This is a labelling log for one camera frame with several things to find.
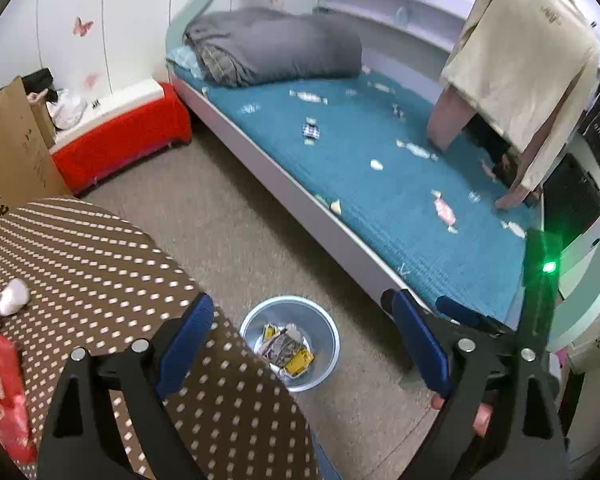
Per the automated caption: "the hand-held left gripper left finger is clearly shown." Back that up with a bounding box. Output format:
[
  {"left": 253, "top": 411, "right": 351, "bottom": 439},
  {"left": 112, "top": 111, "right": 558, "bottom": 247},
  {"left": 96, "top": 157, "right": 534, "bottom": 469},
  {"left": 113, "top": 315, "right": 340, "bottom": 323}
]
[{"left": 37, "top": 293, "right": 216, "bottom": 480}]

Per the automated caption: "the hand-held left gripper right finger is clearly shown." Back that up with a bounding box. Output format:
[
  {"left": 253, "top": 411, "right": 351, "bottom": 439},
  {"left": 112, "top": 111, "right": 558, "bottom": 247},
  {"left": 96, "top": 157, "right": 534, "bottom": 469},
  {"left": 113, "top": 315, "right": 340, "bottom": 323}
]
[{"left": 381, "top": 289, "right": 569, "bottom": 480}]

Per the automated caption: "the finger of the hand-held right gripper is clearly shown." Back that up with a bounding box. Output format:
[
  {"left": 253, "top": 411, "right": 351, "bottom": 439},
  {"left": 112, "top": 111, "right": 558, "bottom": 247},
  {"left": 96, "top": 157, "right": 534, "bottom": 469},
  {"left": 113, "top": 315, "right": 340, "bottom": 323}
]
[{"left": 436, "top": 295, "right": 520, "bottom": 337}]

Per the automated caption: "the grey printed wrapper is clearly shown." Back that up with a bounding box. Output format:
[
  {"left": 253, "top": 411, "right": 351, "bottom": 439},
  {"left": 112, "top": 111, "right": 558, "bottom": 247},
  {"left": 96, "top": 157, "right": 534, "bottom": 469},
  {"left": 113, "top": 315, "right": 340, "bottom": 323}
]
[{"left": 261, "top": 332, "right": 303, "bottom": 361}]

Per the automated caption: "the light blue plastic bin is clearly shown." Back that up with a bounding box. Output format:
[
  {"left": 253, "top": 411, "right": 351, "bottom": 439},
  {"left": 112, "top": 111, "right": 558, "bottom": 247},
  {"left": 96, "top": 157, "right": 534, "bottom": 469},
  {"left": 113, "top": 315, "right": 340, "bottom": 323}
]
[{"left": 240, "top": 296, "right": 341, "bottom": 393}]

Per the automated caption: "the yellow snack packet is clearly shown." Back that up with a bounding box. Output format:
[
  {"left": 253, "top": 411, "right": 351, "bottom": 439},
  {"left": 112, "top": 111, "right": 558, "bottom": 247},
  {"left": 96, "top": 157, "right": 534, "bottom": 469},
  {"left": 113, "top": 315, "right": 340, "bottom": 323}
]
[{"left": 282, "top": 347, "right": 315, "bottom": 376}]

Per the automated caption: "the white cabinet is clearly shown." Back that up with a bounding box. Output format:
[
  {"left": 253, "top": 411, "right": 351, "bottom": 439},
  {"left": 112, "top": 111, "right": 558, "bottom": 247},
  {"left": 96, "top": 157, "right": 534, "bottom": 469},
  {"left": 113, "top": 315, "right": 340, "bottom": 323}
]
[{"left": 565, "top": 305, "right": 600, "bottom": 376}]

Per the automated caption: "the pink object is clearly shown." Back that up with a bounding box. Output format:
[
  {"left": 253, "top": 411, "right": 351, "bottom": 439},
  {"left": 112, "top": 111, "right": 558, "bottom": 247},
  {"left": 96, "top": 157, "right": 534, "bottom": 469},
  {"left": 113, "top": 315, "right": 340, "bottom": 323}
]
[{"left": 430, "top": 392, "right": 496, "bottom": 436}]

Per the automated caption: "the brown polka-dot tablecloth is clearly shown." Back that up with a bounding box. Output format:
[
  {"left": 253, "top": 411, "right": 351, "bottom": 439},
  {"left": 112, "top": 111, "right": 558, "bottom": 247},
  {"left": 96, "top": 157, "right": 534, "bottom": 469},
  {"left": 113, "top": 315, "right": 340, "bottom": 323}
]
[{"left": 0, "top": 197, "right": 326, "bottom": 480}]

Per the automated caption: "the teal candy print bedsheet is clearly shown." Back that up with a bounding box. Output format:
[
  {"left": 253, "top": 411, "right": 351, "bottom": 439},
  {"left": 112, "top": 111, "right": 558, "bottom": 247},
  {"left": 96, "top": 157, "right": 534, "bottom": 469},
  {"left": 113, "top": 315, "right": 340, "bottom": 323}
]
[{"left": 172, "top": 67, "right": 543, "bottom": 323}]

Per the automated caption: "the red snack packet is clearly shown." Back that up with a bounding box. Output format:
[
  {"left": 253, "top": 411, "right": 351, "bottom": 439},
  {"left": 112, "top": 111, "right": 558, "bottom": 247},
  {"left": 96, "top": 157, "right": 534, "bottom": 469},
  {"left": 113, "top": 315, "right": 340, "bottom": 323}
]
[{"left": 0, "top": 330, "right": 38, "bottom": 466}]

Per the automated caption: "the red bench white top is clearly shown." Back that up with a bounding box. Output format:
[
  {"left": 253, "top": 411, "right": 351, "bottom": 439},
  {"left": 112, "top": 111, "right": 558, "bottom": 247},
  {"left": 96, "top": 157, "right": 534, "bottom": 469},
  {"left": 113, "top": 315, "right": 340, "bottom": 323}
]
[{"left": 49, "top": 80, "right": 193, "bottom": 196}]

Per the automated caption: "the cream sweater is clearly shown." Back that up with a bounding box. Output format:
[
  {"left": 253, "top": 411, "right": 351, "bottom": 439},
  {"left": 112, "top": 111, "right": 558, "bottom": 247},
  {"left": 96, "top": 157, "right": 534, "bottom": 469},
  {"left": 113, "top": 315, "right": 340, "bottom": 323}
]
[{"left": 440, "top": 0, "right": 600, "bottom": 211}]

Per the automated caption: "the large cardboard box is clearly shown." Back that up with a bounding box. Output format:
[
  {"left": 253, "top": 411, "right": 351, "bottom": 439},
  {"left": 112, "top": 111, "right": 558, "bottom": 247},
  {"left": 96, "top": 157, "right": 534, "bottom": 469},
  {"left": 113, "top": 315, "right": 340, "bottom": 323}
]
[{"left": 0, "top": 76, "right": 73, "bottom": 233}]

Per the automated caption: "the white plastic bag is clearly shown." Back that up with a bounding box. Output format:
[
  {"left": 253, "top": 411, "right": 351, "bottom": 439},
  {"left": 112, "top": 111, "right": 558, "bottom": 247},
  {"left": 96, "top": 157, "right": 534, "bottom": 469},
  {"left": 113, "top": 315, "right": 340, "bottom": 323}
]
[{"left": 47, "top": 87, "right": 88, "bottom": 131}]

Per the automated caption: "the grey plaid blanket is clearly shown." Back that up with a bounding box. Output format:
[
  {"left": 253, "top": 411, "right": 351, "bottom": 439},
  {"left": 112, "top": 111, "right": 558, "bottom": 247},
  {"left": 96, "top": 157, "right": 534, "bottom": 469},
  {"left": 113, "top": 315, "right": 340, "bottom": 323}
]
[{"left": 200, "top": 44, "right": 241, "bottom": 86}]

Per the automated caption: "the light blue pillow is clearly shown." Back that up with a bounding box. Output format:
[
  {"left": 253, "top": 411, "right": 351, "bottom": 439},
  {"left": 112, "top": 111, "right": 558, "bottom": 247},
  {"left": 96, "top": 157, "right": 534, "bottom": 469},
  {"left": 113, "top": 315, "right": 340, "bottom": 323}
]
[{"left": 167, "top": 45, "right": 203, "bottom": 78}]

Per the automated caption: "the grey duvet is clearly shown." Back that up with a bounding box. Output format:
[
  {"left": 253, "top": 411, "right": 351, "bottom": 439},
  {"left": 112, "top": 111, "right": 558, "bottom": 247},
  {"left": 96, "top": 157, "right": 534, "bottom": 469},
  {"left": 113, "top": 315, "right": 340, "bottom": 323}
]
[{"left": 184, "top": 7, "right": 363, "bottom": 87}]

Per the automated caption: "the white wardrobe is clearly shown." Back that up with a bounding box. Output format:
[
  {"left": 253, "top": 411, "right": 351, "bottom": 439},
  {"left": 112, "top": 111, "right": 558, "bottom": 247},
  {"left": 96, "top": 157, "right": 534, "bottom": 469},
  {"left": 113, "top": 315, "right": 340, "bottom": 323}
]
[{"left": 0, "top": 0, "right": 221, "bottom": 111}]

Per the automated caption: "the teal bunk bed frame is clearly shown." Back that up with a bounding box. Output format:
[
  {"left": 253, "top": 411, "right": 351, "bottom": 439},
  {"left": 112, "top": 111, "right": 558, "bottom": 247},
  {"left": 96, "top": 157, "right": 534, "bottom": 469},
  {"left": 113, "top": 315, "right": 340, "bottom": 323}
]
[{"left": 165, "top": 0, "right": 600, "bottom": 361}]

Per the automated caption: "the lilac wall shelf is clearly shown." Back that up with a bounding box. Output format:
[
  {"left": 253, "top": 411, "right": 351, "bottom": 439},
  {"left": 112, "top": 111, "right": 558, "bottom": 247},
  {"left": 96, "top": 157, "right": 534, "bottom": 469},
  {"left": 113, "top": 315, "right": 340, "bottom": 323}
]
[{"left": 315, "top": 0, "right": 468, "bottom": 53}]

